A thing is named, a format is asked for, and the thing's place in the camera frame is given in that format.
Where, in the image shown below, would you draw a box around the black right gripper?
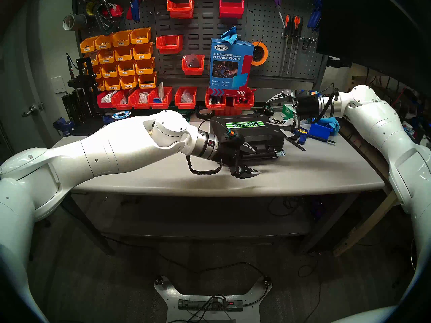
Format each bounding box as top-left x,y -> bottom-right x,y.
266,90 -> 321,128

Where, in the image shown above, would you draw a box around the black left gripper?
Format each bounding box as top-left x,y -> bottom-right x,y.
217,141 -> 261,179

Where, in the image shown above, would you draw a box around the black plastic tool box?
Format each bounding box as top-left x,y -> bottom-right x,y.
209,113 -> 287,159

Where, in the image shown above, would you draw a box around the blue cleaning cloths box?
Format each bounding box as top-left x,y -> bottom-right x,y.
209,38 -> 255,98

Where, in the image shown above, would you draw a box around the blue cloth in dispenser box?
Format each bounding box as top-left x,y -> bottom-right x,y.
221,26 -> 238,45

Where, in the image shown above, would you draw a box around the black metal tool stand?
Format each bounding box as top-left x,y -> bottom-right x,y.
62,55 -> 101,124

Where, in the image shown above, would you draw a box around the blue yellow bar clamp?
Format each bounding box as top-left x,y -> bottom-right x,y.
291,127 -> 336,145

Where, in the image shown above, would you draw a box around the red parts bin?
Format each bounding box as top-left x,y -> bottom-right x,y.
233,88 -> 256,110
128,88 -> 151,110
205,90 -> 228,111
111,90 -> 132,110
97,91 -> 115,109
174,87 -> 198,109
148,87 -> 173,109

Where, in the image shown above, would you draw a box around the small blue plastic bin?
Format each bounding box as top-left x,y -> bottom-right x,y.
308,122 -> 334,140

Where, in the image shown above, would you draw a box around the blue microfiber cloth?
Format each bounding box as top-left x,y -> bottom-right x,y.
317,116 -> 340,136

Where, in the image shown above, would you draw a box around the orange tape reel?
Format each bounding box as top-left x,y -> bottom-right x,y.
252,41 -> 269,66

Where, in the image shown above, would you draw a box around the grey workbench lower shelf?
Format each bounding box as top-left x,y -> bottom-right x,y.
77,194 -> 337,245

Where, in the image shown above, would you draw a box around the orange black screwdriver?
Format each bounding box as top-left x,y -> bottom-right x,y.
288,16 -> 297,75
292,16 -> 303,74
280,14 -> 291,76

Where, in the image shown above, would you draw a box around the grey pegboard panel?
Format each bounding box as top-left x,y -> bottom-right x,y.
247,0 -> 329,80

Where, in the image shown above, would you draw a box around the orange plastic bin with bag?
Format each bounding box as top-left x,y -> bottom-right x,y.
182,55 -> 205,76

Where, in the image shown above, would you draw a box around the red plastic bin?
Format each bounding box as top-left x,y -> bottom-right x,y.
219,0 -> 245,19

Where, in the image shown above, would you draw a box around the black monitor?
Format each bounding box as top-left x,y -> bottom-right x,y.
316,0 -> 431,94

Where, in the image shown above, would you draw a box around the beige side desk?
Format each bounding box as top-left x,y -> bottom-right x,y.
332,62 -> 431,257

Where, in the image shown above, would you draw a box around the black power strip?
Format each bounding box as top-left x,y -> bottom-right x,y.
178,299 -> 243,313

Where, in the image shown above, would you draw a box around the yellow storage bins rack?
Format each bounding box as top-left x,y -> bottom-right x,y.
72,0 -> 157,91

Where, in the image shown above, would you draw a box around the small blue vise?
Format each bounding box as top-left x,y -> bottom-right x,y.
53,117 -> 75,137

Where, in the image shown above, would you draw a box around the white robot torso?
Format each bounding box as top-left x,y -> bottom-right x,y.
332,306 -> 399,323

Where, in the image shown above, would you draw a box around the grey gear puller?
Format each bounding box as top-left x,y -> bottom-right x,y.
93,0 -> 127,36

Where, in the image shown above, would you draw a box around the grey pipe piece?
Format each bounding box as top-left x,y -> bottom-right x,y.
63,13 -> 87,32

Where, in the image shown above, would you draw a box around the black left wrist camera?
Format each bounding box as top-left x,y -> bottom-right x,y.
224,129 -> 245,143

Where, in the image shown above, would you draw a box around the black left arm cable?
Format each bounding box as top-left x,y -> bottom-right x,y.
186,156 -> 223,176

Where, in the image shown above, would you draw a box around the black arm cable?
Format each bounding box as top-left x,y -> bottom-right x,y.
186,156 -> 223,176
317,87 -> 340,124

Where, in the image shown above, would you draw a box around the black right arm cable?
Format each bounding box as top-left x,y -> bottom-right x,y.
317,87 -> 340,124

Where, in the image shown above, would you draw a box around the blue handled pliers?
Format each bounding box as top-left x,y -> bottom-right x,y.
308,0 -> 323,32

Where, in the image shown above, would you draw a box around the purple handled scissors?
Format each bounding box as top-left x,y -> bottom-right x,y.
268,0 -> 286,27

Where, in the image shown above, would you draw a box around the large red wall bins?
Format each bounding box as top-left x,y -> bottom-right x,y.
153,0 -> 250,78

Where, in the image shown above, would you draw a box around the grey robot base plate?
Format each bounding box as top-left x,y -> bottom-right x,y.
154,276 -> 272,323

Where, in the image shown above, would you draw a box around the silver door handle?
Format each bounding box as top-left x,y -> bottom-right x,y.
22,102 -> 45,118

